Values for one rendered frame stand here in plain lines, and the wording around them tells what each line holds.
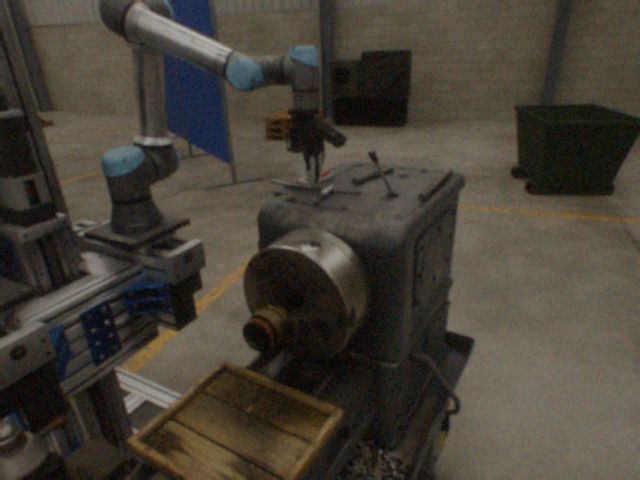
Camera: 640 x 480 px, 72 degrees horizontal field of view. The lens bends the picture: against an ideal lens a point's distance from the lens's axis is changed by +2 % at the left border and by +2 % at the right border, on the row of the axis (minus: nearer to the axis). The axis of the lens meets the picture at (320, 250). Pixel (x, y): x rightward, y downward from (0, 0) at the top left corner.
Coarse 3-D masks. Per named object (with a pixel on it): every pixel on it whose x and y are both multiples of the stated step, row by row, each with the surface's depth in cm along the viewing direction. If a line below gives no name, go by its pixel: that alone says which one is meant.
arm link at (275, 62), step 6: (270, 60) 112; (276, 60) 114; (282, 60) 113; (270, 66) 110; (276, 66) 113; (282, 66) 113; (276, 72) 113; (282, 72) 113; (276, 78) 114; (282, 78) 114; (270, 84) 114; (276, 84) 117; (282, 84) 117
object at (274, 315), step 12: (264, 312) 96; (276, 312) 97; (252, 324) 93; (264, 324) 93; (276, 324) 95; (252, 336) 97; (264, 336) 93; (276, 336) 95; (252, 348) 97; (264, 348) 94
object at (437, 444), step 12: (420, 360) 129; (444, 384) 132; (456, 396) 137; (456, 408) 143; (444, 420) 161; (444, 432) 171; (432, 444) 157; (432, 456) 159; (420, 468) 165; (432, 468) 163
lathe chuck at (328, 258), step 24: (288, 240) 103; (312, 240) 103; (288, 264) 101; (312, 264) 97; (336, 264) 99; (312, 288) 100; (336, 288) 96; (360, 288) 102; (360, 312) 102; (288, 336) 111; (312, 336) 106; (336, 336) 102; (312, 360) 110
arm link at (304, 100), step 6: (294, 96) 116; (300, 96) 115; (306, 96) 115; (312, 96) 115; (318, 96) 117; (294, 102) 117; (300, 102) 116; (306, 102) 115; (312, 102) 116; (318, 102) 117; (300, 108) 116; (306, 108) 116; (312, 108) 117
